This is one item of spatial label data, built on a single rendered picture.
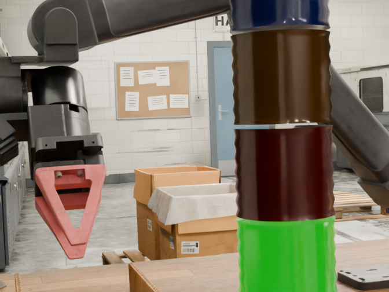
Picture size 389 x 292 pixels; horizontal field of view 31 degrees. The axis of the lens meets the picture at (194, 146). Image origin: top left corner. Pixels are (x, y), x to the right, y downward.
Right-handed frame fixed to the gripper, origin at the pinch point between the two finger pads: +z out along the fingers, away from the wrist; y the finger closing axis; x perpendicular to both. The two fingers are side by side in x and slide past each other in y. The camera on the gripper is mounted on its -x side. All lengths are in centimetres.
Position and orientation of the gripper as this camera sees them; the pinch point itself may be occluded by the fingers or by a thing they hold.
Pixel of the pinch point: (76, 244)
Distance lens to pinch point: 70.4
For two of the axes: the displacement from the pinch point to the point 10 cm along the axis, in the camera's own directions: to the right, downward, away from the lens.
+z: 1.9, 8.5, -5.0
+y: 1.9, -5.3, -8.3
